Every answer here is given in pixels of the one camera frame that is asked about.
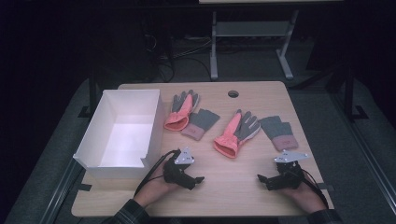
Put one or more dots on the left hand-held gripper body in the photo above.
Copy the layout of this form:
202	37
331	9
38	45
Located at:
176	172

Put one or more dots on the grey glove with pink cuff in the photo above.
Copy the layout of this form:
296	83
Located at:
202	121
277	129

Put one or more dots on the person's right hand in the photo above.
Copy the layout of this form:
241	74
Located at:
308	197

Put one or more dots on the black metal stand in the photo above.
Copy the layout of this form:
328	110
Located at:
350	93
92	93

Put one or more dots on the white box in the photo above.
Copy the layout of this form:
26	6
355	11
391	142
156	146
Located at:
124	137

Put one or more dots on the person's left hand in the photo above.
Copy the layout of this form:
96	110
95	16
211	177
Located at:
154	189

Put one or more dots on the orange and grey glove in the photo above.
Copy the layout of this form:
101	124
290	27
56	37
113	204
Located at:
179	119
229	140

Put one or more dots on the grey metal stand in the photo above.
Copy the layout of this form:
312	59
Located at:
252	29

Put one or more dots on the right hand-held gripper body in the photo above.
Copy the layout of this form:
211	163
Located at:
289	177

